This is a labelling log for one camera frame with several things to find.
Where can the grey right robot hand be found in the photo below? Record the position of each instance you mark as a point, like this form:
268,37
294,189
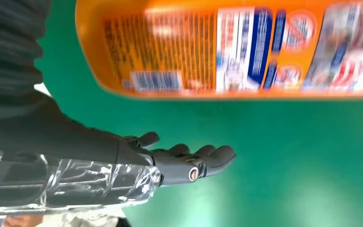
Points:
75,147

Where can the white desk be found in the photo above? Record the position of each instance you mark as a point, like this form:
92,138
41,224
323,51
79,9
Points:
42,89

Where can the green table mat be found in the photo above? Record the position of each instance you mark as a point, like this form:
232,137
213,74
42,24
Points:
263,156

